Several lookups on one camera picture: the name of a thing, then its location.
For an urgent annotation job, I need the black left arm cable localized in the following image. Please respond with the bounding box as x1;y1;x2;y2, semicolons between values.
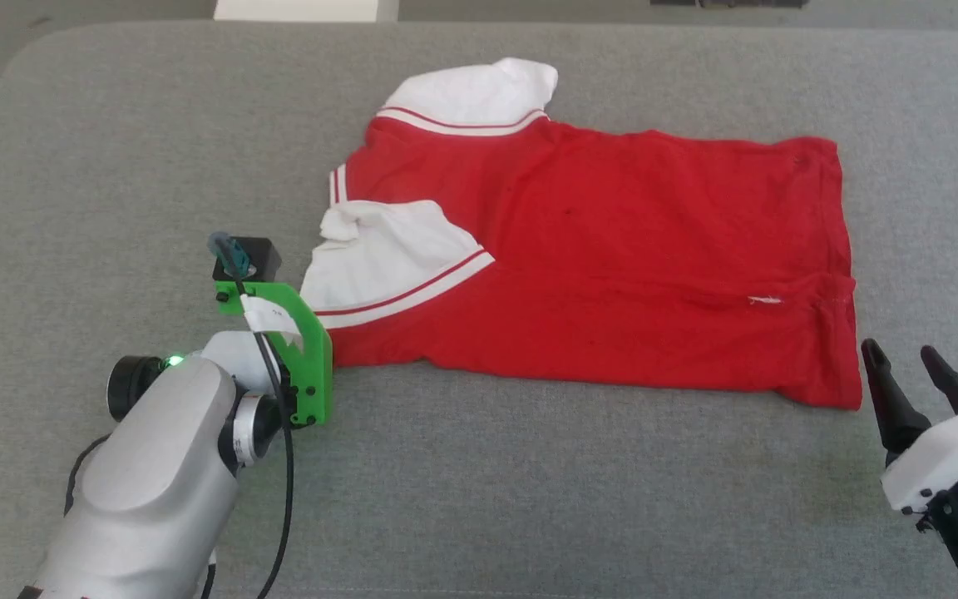
206;231;297;599

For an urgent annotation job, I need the white left cable label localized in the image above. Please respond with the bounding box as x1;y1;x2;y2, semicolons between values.
241;292;298;336

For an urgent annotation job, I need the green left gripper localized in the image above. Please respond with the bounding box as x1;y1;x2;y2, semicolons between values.
214;281;334;430

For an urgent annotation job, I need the white box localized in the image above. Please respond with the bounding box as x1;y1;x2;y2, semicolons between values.
212;0;402;23

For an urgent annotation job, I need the red and white jersey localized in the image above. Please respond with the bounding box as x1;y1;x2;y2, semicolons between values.
299;57;865;411

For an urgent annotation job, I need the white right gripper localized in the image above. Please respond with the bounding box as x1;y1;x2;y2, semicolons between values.
859;338;958;514

